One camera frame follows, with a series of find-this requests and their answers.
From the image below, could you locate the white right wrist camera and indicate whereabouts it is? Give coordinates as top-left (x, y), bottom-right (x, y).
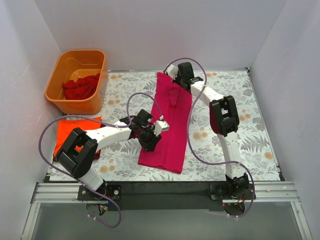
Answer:
top-left (163, 64), bottom-right (179, 80)

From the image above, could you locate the magenta t shirt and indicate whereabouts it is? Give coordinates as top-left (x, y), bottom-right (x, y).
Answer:
top-left (138, 72), bottom-right (192, 174)

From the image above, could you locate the aluminium frame rail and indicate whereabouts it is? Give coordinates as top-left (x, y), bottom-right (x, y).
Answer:
top-left (31, 181), bottom-right (300, 203)

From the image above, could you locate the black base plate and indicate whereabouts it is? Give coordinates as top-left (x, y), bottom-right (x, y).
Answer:
top-left (205, 181), bottom-right (256, 200)
top-left (77, 184), bottom-right (122, 201)

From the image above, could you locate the folded orange t shirt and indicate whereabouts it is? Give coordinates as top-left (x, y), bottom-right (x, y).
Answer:
top-left (53, 119), bottom-right (104, 162)

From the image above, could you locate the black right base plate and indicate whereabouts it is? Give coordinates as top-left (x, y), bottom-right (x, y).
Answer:
top-left (205, 181), bottom-right (256, 200)

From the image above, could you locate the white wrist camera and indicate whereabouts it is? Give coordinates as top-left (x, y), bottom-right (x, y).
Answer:
top-left (163, 64), bottom-right (179, 80)
top-left (154, 120), bottom-right (170, 137)

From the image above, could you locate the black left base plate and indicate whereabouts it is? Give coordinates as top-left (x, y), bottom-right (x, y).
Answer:
top-left (77, 184), bottom-right (122, 201)

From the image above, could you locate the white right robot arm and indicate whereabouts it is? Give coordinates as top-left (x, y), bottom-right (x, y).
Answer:
top-left (164, 62), bottom-right (250, 199)

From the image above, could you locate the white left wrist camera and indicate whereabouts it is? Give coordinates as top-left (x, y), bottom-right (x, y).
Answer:
top-left (154, 120), bottom-right (170, 137)

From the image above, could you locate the floral patterned table mat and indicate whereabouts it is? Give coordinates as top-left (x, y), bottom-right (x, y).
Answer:
top-left (49, 70), bottom-right (286, 182)

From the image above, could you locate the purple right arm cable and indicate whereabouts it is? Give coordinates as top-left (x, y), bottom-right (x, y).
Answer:
top-left (163, 57), bottom-right (256, 219)

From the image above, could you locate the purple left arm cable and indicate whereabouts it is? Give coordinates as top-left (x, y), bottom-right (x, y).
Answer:
top-left (38, 92), bottom-right (165, 229)

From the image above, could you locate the red t shirt in bin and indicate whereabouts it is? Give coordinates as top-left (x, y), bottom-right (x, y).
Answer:
top-left (62, 73), bottom-right (100, 100)

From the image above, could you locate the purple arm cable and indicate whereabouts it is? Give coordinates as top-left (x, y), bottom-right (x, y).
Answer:
top-left (38, 92), bottom-right (165, 229)
top-left (163, 57), bottom-right (256, 219)

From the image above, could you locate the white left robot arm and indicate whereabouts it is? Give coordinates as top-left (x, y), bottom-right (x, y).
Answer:
top-left (55, 109), bottom-right (169, 200)

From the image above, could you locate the orange plastic bin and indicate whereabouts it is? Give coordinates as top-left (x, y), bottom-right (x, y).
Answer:
top-left (45, 49), bottom-right (108, 115)

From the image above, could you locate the folded dark red t shirt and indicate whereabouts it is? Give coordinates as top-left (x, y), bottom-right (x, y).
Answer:
top-left (52, 150), bottom-right (101, 162)

